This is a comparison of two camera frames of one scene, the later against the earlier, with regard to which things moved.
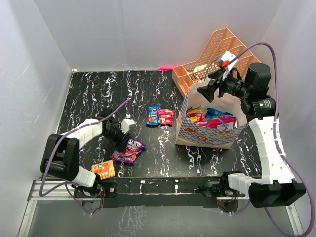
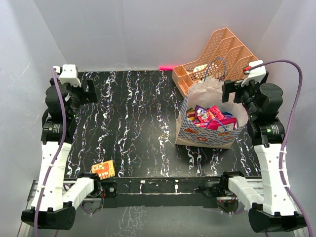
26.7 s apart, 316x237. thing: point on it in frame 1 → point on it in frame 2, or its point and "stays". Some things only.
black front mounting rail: [154, 192] stays
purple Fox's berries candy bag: [134, 148] → [201, 114]
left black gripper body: [114, 135] → [78, 94]
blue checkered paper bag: [216, 124] stays
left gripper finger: [121, 146] → [91, 96]
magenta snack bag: [221, 123] stays
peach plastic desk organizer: [222, 40] stays
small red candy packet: [166, 116] → [214, 113]
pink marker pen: [166, 68] stays
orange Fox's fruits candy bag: [195, 114] stays
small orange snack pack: [105, 170] stays
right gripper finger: [208, 91] → [227, 87]
